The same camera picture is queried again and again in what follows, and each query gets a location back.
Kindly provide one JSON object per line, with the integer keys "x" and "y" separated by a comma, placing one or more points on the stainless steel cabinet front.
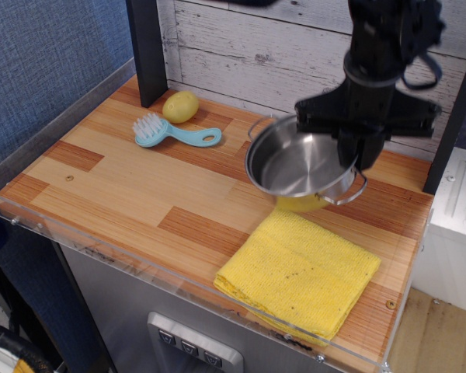
{"x": 121, "y": 295}

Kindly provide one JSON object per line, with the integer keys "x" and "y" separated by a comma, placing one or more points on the light blue scrub brush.
{"x": 151, "y": 130}

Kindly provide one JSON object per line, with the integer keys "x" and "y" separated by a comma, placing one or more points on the white ribbed appliance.
{"x": 440, "y": 270}

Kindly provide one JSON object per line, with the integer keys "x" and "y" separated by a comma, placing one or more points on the left dark vertical post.
{"x": 147, "y": 47}

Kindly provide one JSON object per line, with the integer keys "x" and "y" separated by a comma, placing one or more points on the silver button control panel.
{"x": 194, "y": 344}

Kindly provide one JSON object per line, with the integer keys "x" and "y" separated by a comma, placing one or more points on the small stainless steel pan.
{"x": 300, "y": 171}

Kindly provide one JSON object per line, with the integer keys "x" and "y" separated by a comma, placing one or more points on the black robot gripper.
{"x": 369, "y": 107}

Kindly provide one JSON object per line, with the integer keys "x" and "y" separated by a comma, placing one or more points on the right dark vertical post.
{"x": 453, "y": 46}

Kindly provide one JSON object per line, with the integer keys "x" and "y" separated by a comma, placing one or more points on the clear acrylic edge guard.
{"x": 185, "y": 234}

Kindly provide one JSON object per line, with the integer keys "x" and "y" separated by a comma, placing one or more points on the folded yellow cloth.
{"x": 298, "y": 276}

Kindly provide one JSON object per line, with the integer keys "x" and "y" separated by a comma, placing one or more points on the yellow black object bottom left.
{"x": 18, "y": 355}

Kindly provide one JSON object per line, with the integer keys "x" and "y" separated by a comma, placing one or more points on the dark vertical post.
{"x": 453, "y": 46}
{"x": 147, "y": 47}

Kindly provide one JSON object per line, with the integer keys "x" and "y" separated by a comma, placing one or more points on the yellow plastic potato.
{"x": 180, "y": 107}

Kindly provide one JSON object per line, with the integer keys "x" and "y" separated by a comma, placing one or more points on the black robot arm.
{"x": 389, "y": 35}

